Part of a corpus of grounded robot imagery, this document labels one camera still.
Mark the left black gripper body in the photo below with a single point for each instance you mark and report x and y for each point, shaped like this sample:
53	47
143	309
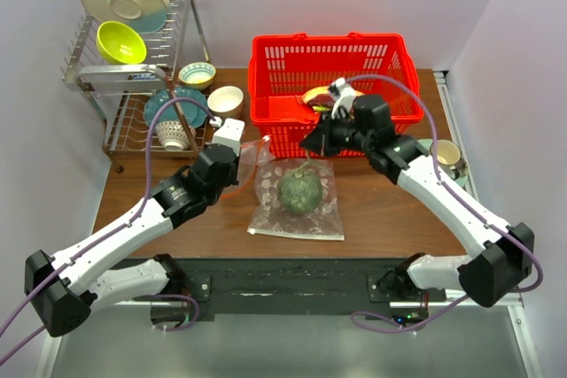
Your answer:
231	179

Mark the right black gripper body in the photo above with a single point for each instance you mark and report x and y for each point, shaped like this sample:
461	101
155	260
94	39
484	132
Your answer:
344	135

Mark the clear orange zip top bag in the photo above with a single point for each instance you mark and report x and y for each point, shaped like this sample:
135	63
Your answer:
253	155

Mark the green toy melon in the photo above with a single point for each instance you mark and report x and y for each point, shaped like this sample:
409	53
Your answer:
299	190

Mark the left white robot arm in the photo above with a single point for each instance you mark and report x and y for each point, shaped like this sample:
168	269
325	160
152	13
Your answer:
61	287

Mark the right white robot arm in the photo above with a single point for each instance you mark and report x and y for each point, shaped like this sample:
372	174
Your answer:
497	254

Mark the clear bag with white dots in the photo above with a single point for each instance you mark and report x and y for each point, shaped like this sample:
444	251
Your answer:
270	218

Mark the green toy vegetable stick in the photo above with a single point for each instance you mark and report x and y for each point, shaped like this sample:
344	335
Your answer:
320	108

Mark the toy steak slice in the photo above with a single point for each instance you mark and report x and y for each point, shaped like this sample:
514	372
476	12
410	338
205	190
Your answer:
318	97

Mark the grey patterned white bowl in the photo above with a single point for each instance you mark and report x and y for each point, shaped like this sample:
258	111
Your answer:
172	136

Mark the teal scalloped plate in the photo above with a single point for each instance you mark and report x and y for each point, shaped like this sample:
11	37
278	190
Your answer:
195	116

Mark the cream white bowl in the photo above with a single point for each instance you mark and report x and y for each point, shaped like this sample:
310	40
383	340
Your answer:
226	102

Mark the cream enamel mug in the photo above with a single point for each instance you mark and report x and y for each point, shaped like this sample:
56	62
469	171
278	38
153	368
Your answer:
447	154

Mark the red plastic shopping basket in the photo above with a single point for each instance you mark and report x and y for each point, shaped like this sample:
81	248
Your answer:
284	67

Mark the teal patterned small bowl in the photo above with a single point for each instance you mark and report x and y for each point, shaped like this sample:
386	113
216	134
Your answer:
197	75

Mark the mint green saucer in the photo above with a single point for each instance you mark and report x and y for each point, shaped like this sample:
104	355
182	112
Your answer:
460	179

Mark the metal dish rack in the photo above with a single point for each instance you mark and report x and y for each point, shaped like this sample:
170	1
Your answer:
119	92

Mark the lime green bowl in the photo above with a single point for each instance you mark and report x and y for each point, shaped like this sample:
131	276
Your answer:
120	44

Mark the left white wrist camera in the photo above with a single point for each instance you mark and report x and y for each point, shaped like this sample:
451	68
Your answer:
230	134

